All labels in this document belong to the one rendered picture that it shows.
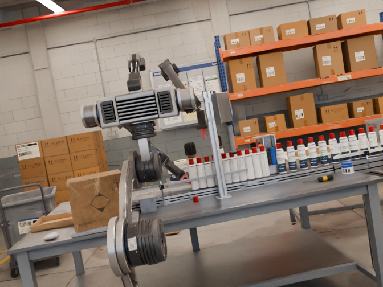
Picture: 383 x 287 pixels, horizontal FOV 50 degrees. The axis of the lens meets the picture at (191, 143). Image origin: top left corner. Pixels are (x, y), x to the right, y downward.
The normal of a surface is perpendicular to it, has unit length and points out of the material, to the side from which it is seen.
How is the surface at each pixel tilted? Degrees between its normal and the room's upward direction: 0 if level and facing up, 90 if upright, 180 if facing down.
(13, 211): 93
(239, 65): 89
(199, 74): 90
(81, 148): 91
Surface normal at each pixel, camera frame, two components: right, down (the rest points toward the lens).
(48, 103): -0.04, 0.07
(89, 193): 0.26, 0.02
